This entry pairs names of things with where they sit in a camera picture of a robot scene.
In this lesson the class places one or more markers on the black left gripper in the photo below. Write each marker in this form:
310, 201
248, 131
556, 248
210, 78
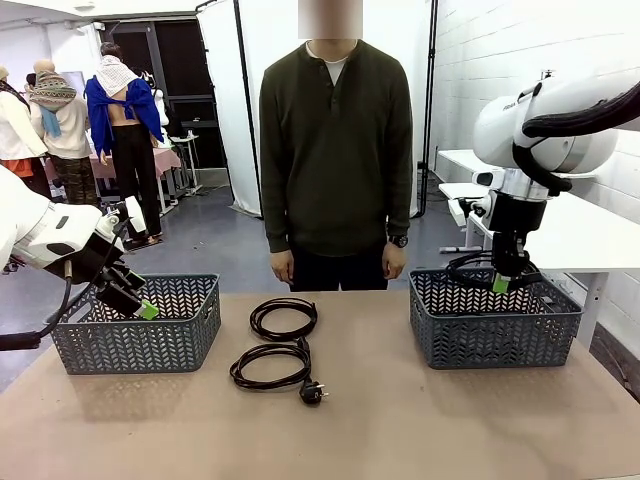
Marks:
97, 255

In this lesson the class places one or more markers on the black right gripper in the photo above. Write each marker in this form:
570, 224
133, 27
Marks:
515, 215

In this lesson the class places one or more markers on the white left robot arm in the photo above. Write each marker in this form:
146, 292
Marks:
30, 225

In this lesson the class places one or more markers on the person's right forearm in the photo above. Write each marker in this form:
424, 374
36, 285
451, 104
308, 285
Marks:
277, 215

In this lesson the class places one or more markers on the person's left forearm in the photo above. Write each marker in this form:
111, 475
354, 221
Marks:
400, 210

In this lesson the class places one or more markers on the person's left hand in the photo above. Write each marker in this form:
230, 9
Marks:
395, 262

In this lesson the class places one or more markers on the person's right hand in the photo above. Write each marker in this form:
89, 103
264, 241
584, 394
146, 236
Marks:
282, 267

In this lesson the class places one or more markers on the grey plastic woven basket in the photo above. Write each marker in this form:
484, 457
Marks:
135, 345
495, 340

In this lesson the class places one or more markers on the white desk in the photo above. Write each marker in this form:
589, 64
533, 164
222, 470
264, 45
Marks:
575, 235

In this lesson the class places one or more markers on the black wristwatch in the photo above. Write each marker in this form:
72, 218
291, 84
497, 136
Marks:
398, 241

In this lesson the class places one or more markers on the table with pink cloth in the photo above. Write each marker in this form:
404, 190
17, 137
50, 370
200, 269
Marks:
167, 160

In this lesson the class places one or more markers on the small white side table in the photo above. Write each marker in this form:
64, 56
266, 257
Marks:
187, 150

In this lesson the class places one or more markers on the mannequin with blue garment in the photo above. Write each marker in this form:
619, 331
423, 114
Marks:
125, 115

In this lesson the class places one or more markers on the mannequin with patterned scarf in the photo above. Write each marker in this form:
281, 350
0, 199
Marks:
62, 125

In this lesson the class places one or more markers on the mannequin with white jacket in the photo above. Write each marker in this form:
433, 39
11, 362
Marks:
15, 130

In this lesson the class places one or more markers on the black backdrop stand pole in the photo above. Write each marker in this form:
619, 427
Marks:
433, 50
249, 115

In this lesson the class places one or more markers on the person in green sweater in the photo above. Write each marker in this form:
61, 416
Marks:
335, 150

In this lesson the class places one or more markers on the white photo backdrop screen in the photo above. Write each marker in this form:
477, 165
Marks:
280, 30

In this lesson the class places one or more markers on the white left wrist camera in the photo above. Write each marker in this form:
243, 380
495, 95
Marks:
135, 215

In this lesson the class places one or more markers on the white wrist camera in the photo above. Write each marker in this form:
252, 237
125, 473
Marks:
135, 215
480, 207

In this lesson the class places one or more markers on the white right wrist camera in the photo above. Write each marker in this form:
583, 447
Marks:
480, 207

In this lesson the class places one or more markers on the small wall mounted device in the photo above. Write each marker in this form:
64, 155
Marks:
548, 74

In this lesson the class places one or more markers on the dark doorway frame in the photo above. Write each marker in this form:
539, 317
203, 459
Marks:
185, 60

